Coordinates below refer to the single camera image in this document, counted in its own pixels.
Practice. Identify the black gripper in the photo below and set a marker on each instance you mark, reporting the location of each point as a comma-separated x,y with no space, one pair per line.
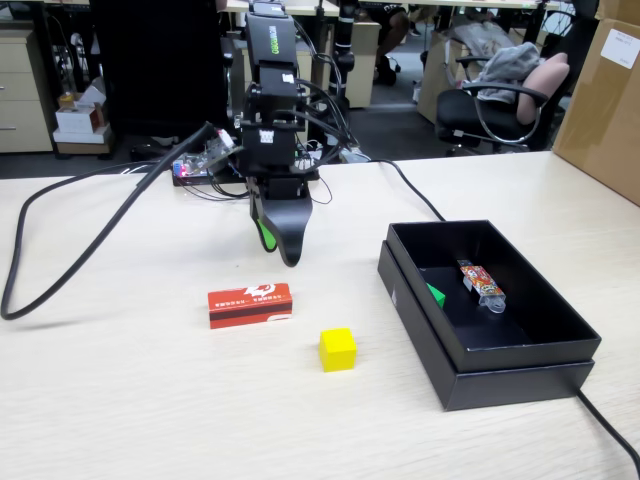
267,155

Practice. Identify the yellow wooden cube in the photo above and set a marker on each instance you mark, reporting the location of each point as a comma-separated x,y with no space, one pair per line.
337,350

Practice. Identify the green wooden cube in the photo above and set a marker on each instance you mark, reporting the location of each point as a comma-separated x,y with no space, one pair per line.
437,296

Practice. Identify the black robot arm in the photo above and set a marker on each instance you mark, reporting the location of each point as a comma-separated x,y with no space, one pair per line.
270,50

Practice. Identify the black cardboard box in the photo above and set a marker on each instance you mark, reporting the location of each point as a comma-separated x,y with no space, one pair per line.
520,387

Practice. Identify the large brown cardboard box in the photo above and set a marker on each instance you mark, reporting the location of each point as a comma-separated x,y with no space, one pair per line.
600,125

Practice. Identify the red orange printed carton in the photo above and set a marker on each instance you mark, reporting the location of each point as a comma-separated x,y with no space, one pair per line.
250,310

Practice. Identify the white power strip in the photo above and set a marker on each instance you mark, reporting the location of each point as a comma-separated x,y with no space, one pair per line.
355,156

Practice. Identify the robot controller circuit board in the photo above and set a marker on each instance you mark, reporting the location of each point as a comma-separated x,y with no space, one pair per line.
192,167

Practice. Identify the beige background cabinet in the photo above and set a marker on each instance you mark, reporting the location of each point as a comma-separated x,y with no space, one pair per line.
362,65

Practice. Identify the black vertical pole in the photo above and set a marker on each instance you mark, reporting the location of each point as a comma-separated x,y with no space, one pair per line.
344,45

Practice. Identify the black desk partition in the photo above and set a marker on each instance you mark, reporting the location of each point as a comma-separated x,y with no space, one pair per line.
160,65

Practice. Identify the printed usb stick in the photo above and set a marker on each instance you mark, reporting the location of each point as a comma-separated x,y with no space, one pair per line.
480,282

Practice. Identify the black office chair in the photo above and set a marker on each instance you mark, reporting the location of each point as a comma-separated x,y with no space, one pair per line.
460,112

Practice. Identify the seated person dark clothes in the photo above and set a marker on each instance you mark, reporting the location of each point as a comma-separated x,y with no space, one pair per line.
390,30

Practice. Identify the white carton boxes stack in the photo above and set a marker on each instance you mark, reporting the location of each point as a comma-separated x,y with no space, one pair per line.
75,120

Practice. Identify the grey garment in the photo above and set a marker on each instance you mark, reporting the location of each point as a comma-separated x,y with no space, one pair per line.
510,65

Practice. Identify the beige drawer cabinet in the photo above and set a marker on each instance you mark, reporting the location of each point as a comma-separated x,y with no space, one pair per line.
22,100

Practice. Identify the pink cushion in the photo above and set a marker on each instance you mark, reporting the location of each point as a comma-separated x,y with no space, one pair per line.
542,85

